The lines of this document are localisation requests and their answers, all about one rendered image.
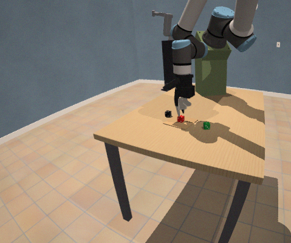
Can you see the red die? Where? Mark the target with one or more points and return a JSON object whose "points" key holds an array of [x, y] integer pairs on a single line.
{"points": [[181, 118]]}

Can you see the light orange flat mat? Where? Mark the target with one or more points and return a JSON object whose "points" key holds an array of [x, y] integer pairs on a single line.
{"points": [[184, 125]]}

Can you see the green die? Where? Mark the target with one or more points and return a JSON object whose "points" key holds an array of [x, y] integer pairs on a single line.
{"points": [[206, 125]]}

